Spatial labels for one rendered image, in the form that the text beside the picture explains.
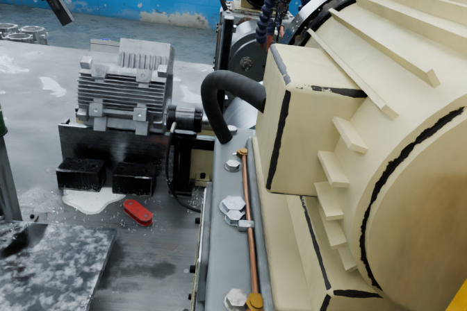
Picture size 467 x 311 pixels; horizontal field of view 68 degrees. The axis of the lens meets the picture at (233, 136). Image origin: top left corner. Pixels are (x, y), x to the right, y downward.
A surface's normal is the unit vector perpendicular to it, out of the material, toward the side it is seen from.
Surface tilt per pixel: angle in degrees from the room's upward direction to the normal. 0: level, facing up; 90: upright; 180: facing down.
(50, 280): 0
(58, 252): 0
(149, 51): 67
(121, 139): 90
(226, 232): 0
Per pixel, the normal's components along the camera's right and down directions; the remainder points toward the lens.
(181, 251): 0.12, -0.87
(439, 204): 0.02, 0.48
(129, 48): 0.06, 0.11
